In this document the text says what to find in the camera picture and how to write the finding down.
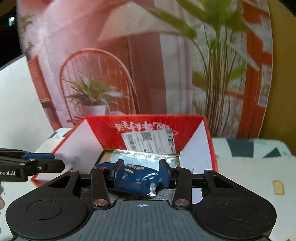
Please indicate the blue snack packet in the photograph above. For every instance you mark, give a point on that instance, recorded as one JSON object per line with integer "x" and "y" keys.
{"x": 129, "y": 178}

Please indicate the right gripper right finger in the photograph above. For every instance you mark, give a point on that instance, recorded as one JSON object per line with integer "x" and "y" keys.
{"x": 178, "y": 179}

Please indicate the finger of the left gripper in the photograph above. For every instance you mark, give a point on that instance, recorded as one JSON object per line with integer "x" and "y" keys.
{"x": 29, "y": 155}
{"x": 31, "y": 167}

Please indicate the printed living room backdrop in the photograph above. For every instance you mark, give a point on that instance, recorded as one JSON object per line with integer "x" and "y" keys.
{"x": 208, "y": 58}

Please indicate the white marble board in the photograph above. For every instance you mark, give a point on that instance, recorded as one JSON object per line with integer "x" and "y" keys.
{"x": 24, "y": 124}

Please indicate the cartoon print table cloth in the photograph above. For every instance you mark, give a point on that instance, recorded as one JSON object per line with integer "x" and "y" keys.
{"x": 266, "y": 167}

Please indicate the silver foil packet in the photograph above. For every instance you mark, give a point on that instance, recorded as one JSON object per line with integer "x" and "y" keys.
{"x": 148, "y": 160}

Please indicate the red strawberry cardboard box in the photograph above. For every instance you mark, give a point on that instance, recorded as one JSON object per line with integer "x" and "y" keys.
{"x": 185, "y": 135}

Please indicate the yellow wooden board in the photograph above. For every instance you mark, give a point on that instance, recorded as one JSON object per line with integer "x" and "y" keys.
{"x": 279, "y": 120}

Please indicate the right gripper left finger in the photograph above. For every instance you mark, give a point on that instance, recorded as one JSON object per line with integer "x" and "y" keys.
{"x": 101, "y": 185}

